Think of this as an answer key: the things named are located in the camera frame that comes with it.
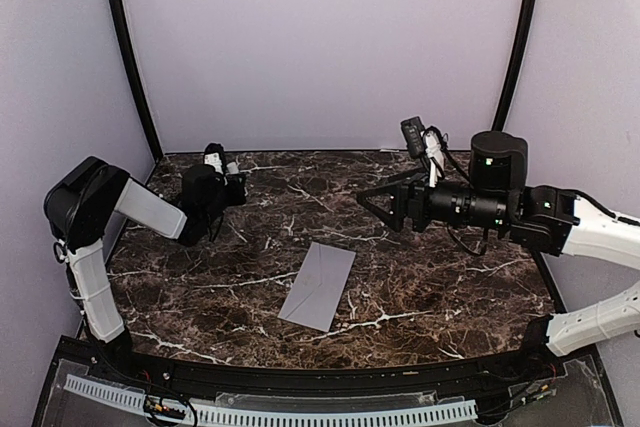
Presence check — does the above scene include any small white-capped glue bottle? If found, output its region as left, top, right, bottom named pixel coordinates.
left=227, top=162, right=239, bottom=175

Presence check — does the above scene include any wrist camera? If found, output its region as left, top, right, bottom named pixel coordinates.
left=203, top=143, right=227, bottom=175
left=400, top=117, right=445, bottom=188

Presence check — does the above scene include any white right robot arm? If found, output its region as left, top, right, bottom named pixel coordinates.
left=356, top=119, right=639, bottom=269

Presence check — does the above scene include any black left frame post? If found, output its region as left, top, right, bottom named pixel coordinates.
left=108, top=0, right=164, bottom=163

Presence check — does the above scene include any grey paper envelope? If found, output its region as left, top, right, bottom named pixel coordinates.
left=278, top=242, right=356, bottom=333

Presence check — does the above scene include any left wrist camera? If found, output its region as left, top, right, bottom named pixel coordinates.
left=203, top=143, right=227, bottom=175

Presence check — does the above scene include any white slotted cable duct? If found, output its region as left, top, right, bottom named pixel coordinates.
left=63, top=374, right=478, bottom=426

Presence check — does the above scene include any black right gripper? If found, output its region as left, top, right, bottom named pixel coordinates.
left=357, top=164, right=510, bottom=232

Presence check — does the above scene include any black frame corner post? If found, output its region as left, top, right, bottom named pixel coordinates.
left=491, top=0, right=536, bottom=131

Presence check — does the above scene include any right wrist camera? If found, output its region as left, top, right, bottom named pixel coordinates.
left=400, top=117, right=445, bottom=188

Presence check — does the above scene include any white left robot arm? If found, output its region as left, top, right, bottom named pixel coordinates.
left=44, top=156, right=246, bottom=343

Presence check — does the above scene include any black front rail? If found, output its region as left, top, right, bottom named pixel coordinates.
left=54, top=336, right=566, bottom=403

